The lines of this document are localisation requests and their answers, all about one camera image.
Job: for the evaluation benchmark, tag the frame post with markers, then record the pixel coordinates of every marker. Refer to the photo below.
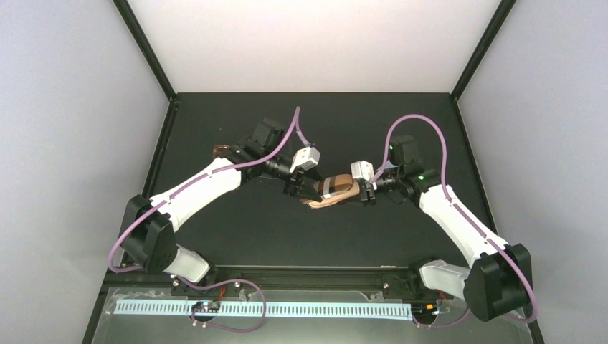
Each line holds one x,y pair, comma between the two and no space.
133,25
494,26

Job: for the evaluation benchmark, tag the black aluminium frame rail front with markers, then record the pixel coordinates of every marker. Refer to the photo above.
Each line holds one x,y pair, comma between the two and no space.
402,281

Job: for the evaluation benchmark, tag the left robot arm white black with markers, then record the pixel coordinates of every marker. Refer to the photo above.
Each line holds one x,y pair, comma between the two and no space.
149,225

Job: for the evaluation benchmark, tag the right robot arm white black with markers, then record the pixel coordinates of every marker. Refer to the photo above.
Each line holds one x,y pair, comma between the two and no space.
496,279

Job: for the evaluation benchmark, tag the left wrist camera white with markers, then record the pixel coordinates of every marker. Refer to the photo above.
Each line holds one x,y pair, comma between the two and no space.
306,158

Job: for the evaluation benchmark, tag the brown plaid glasses case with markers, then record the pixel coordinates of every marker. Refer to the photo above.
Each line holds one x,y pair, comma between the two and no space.
334,190

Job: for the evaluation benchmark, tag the white slotted cable duct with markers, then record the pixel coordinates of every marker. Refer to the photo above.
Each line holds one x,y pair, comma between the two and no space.
340,310

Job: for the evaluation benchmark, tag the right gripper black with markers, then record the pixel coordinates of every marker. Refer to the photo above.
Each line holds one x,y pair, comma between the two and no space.
368,188

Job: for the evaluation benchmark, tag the left rear frame post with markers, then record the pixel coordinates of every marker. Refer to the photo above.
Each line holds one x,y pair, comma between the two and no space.
133,25

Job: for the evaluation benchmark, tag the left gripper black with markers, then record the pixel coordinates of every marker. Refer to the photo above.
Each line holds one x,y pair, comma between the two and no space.
296,189

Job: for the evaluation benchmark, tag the right rear frame post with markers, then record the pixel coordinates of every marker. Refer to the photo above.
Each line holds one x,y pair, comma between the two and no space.
494,26

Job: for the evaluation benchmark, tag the pink transparent sunglasses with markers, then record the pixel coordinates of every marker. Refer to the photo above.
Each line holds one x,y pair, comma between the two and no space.
222,151

